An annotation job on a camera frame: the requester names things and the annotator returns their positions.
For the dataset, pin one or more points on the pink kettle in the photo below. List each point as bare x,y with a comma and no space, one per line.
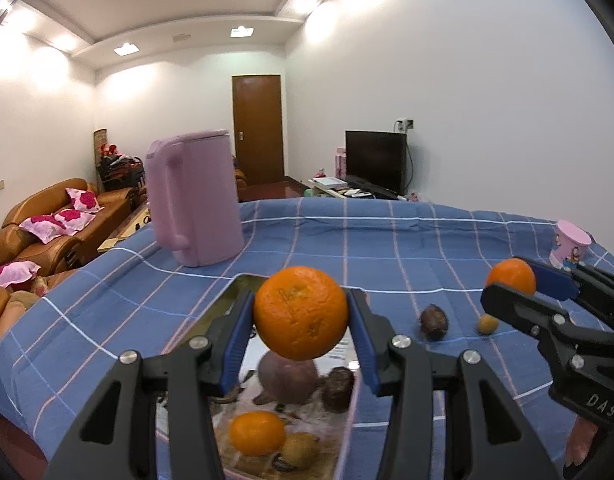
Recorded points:
202,200

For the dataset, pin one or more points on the wall socket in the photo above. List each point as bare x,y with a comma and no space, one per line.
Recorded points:
404,124

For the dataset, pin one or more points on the small orange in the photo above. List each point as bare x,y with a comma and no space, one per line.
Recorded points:
257,432
509,275

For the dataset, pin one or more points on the wooden coffee table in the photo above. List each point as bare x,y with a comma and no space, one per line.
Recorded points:
127,227

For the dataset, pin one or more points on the person's right hand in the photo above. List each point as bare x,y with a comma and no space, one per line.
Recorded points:
582,440

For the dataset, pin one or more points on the square ceiling light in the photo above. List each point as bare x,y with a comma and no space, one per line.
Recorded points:
241,31
126,49

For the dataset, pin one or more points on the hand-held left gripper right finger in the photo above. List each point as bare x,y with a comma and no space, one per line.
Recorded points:
364,342

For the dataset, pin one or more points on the dark purple passion fruit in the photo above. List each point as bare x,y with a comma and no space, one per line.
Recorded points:
433,322

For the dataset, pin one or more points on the black television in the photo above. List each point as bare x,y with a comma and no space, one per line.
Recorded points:
374,160

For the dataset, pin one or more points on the pink metal tin box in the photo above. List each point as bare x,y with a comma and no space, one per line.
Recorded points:
348,430

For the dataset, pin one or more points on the brown wooden door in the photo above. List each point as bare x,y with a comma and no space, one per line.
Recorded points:
257,130

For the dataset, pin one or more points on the yellow-brown round fruit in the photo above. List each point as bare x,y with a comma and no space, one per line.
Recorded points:
301,447

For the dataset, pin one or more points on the pink cartoon cup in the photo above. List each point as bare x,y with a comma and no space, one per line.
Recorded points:
567,242

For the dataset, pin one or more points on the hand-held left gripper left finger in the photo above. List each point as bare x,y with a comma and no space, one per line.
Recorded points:
237,342

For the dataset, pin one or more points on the brown leather sofa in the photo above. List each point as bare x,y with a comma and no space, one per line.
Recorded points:
37,255
7,310
240,182

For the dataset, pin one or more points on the large orange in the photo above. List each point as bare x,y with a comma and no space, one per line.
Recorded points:
299,310

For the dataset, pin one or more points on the small yellow round fruit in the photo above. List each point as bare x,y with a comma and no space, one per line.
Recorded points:
488,324

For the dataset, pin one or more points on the white flat box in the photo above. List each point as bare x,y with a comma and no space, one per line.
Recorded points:
329,183

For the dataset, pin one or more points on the pink carton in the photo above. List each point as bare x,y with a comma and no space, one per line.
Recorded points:
340,162

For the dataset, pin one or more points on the ceiling air vent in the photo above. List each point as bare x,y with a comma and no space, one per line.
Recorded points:
182,37

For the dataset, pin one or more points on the wrinkled brown passion fruit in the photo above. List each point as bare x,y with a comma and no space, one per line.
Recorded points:
337,389

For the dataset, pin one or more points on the blue checked tablecloth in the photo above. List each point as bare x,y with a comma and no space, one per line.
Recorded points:
337,240

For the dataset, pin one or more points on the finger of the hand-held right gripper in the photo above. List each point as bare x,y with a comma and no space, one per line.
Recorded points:
552,281
517,307

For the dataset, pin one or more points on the dark cluttered shelf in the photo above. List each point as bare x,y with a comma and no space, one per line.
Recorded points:
119,172

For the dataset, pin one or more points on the purple sweet potato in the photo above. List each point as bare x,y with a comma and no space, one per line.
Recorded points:
287,377

